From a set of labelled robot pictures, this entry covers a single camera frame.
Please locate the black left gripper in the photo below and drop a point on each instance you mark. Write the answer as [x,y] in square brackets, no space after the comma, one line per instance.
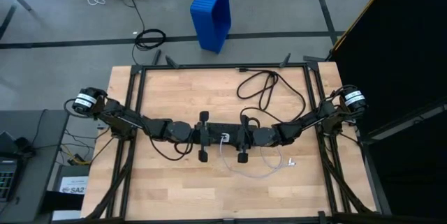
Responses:
[204,136]

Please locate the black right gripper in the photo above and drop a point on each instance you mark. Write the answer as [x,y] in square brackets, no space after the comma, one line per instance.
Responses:
[244,136]

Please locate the white USB charger block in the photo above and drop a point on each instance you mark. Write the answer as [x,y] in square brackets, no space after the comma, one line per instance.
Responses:
[225,137]

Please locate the black power strip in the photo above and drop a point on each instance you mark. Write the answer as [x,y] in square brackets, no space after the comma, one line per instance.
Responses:
[218,127]

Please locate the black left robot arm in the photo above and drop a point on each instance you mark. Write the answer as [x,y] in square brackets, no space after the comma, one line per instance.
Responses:
[122,117]

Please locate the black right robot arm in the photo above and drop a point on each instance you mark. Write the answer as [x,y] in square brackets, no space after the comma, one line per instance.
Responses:
[300,126]

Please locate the blue plastic bin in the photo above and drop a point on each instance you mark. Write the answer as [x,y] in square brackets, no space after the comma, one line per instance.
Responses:
[209,14]

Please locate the grey floor cabinet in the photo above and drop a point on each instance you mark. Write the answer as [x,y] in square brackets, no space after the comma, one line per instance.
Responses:
[75,171]

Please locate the white printed sign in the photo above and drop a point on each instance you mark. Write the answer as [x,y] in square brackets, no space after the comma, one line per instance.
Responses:
[73,186]

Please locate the grey desk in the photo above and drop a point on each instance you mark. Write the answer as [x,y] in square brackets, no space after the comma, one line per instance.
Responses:
[35,168]

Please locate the black partition with yellow edge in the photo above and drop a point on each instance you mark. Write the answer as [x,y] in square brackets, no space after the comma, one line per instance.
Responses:
[401,42]

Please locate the black object on desk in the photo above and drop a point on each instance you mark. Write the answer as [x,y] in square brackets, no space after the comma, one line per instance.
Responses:
[14,143]

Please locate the black keypad with lit keys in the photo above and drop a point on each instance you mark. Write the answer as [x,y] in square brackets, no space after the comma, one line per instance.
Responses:
[7,182]

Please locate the black aluminium table frame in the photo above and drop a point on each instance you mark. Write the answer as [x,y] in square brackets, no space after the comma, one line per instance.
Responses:
[223,66]

